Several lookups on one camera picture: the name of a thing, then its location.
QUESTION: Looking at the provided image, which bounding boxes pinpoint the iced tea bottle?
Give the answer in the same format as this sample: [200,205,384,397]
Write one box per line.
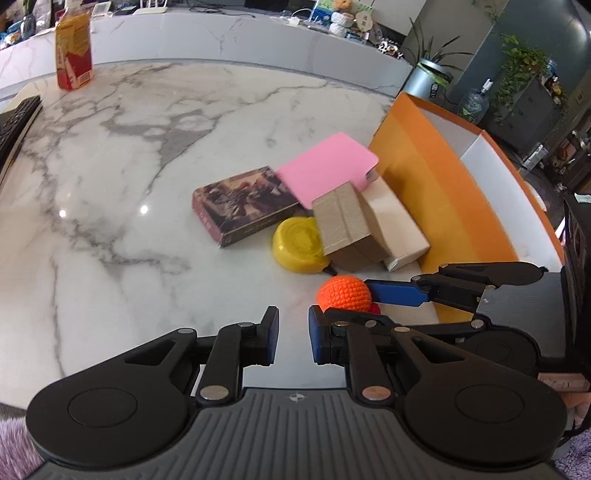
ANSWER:
[55,0,94,90]

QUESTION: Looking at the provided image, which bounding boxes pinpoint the blue and green painting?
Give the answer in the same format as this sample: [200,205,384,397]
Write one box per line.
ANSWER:
[310,0,375,28]

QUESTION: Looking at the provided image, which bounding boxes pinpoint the marble television cabinet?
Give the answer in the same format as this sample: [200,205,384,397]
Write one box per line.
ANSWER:
[0,9,414,100]

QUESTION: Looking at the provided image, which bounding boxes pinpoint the pink case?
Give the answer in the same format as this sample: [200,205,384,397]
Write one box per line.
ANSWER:
[276,132,380,210]

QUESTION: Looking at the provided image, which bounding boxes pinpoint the trailing green vine plant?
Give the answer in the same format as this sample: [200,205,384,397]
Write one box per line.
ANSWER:
[496,34,552,121]

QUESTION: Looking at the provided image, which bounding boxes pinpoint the orange cardboard box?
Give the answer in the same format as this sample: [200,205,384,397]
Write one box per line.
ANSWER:
[369,91,566,324]

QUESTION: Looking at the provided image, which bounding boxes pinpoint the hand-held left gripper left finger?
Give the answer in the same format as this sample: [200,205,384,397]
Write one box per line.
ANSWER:
[124,305,281,407]

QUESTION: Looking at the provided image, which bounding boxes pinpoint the grey sideboard cabinet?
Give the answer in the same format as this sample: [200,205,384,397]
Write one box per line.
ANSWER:
[501,76,571,148]

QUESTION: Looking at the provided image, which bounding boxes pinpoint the white ceramic pot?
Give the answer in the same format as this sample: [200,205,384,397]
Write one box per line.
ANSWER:
[330,10,356,35]

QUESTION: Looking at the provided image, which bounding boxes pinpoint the blue snack bag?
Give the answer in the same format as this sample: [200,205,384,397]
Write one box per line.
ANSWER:
[0,19,27,45]

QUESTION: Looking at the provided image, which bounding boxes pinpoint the gold cardboard box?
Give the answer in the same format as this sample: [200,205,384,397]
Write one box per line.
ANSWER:
[312,181,387,272]

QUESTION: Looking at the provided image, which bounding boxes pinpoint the dark illustrated card box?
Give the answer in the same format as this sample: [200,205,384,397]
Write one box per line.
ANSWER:
[192,166,309,248]

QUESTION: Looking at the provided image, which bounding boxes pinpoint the black remote control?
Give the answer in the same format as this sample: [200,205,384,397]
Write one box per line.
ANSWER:
[0,95,44,158]

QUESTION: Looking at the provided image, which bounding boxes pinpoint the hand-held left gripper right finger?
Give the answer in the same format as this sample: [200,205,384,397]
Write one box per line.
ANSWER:
[308,305,467,407]

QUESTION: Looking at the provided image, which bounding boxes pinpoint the white oblong box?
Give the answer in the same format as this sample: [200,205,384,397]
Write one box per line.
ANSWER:
[360,178,431,272]

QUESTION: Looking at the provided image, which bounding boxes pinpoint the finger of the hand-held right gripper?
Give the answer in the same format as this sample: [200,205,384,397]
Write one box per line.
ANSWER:
[323,309,490,343]
[364,262,546,319]

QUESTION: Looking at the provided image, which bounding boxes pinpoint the plant in grey cylinder planter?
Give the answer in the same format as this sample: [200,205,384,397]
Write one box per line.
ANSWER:
[402,18,476,100]

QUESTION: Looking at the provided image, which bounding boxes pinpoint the clear water jug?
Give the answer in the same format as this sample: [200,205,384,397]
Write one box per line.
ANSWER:
[462,78,491,123]

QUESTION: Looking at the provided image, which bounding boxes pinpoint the orange crochet ball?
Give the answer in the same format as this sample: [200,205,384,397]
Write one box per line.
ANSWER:
[317,275,372,312]

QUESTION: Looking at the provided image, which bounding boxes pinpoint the round paper fan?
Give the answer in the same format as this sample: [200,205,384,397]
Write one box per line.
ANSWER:
[353,11,375,40]

